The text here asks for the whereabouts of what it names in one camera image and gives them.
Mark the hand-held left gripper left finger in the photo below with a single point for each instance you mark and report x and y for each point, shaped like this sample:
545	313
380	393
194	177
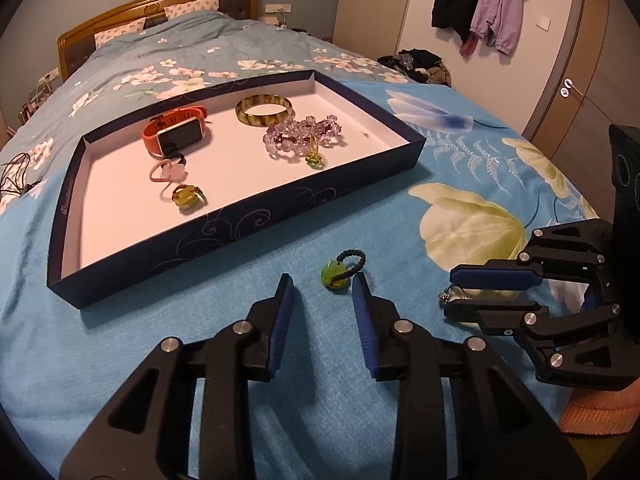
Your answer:
280	320

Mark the green yellow bangle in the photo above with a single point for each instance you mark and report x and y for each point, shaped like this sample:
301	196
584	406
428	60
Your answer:
250	116

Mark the orange fuzzy cloth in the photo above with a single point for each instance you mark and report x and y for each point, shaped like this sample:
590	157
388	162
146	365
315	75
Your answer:
600	412

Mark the floral pillow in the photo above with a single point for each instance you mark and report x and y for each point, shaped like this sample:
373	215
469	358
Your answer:
120	31
192	8

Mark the wooden door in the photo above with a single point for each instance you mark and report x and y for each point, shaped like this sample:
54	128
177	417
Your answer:
590	50

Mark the purple jacket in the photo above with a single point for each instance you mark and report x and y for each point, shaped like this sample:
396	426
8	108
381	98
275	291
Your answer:
500	5

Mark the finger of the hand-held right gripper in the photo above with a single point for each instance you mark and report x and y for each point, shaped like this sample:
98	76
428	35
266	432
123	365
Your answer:
495	277
500	312

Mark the white wall socket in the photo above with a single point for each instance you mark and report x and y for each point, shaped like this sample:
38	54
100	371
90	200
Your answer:
277	9

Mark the cluttered bedside table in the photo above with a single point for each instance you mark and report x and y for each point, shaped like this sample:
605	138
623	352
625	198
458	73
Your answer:
37	97

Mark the wooden headboard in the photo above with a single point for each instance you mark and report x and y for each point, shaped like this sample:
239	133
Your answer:
125	12

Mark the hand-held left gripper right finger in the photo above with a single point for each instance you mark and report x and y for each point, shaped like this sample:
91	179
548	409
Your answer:
362	320

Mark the black jacket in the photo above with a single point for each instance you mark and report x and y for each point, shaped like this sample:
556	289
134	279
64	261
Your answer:
455	0

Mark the dark blue tray box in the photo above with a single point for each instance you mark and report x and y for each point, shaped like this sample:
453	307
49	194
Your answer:
150	220

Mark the white light switch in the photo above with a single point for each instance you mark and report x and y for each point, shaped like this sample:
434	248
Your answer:
544	22

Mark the blue floral blanket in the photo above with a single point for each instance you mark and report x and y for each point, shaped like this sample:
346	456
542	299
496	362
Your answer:
150	320

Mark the pile of dark clothes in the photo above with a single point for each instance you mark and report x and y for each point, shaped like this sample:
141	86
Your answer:
415	65

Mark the orange smartwatch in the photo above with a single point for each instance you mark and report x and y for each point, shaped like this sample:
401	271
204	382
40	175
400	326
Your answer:
177	132

